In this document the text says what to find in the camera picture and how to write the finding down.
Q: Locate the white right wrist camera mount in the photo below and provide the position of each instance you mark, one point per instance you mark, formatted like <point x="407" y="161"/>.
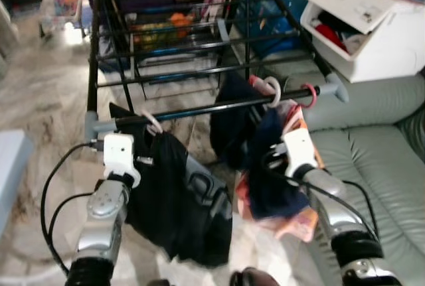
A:
<point x="300" y="153"/>

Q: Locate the robot right leg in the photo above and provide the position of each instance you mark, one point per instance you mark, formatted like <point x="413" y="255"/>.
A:
<point x="255" y="278"/>

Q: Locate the blue bag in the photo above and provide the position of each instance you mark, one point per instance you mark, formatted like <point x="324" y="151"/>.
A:
<point x="279" y="14"/>

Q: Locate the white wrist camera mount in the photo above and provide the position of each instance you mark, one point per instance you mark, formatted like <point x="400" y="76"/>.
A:
<point x="300" y="153"/>
<point x="119" y="156"/>

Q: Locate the black drying rack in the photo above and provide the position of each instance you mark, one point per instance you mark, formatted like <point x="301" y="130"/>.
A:
<point x="192" y="110"/>

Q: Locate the navy blue garment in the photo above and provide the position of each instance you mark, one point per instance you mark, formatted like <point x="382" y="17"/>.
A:
<point x="272" y="180"/>

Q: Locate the pale pink plastic hanger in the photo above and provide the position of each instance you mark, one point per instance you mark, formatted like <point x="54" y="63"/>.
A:
<point x="277" y="92"/>
<point x="154" y="125"/>

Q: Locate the hot pink hanger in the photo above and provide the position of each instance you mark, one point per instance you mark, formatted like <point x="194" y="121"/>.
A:
<point x="314" y="95"/>

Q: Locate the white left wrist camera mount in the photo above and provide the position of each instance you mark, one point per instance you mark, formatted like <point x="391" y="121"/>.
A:
<point x="119" y="156"/>

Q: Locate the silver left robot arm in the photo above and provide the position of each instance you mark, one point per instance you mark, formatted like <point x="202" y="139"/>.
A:
<point x="99" y="223"/>

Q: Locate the grey-green leather sofa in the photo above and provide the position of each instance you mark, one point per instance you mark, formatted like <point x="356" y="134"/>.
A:
<point x="378" y="166"/>

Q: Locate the white storage box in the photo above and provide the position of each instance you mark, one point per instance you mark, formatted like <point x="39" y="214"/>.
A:
<point x="385" y="47"/>

